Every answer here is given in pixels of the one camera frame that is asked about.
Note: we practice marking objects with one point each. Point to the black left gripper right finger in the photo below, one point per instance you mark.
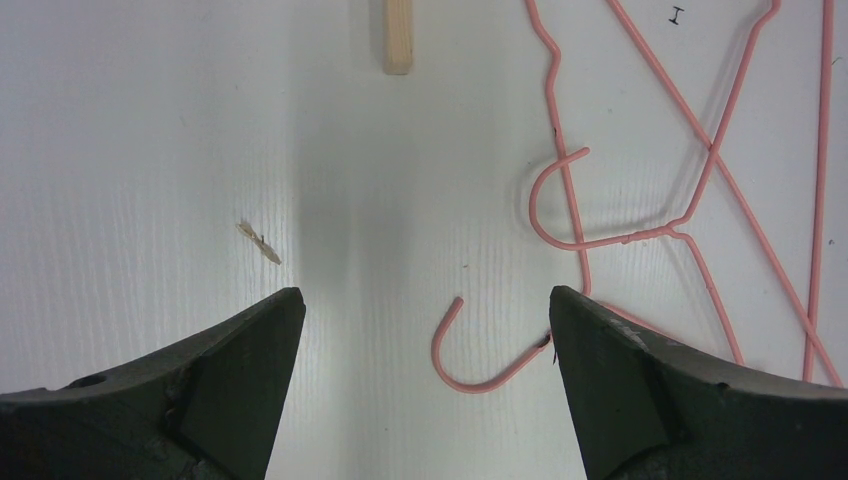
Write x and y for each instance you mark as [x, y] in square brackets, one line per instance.
[645, 406]

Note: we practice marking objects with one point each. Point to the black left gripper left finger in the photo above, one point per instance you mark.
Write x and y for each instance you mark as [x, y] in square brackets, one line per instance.
[206, 407]

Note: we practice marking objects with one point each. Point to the thin pink wire hanger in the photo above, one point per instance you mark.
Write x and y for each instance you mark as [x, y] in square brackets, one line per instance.
[805, 312]
[823, 130]

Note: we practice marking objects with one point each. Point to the small debris scrap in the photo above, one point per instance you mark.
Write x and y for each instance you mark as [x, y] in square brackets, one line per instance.
[258, 240]

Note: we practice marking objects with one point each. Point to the wooden hanger rack frame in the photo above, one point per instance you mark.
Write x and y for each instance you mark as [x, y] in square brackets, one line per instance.
[398, 37]

